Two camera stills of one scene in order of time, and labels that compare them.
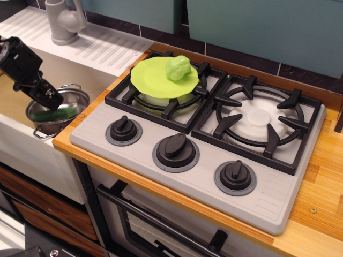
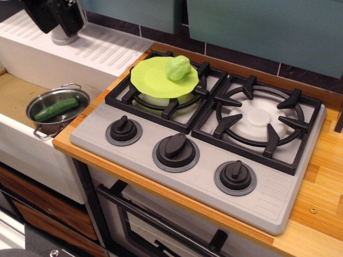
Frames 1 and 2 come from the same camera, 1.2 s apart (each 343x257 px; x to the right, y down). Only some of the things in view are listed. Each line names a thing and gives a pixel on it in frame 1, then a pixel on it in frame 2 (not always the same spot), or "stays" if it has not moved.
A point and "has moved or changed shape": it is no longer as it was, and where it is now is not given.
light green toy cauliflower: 176,67 stays
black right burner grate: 258,121 stays
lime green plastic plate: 150,76 stays
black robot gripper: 22,65 to 69,12
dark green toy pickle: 57,114 has moved or changed shape
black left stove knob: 123,131 stays
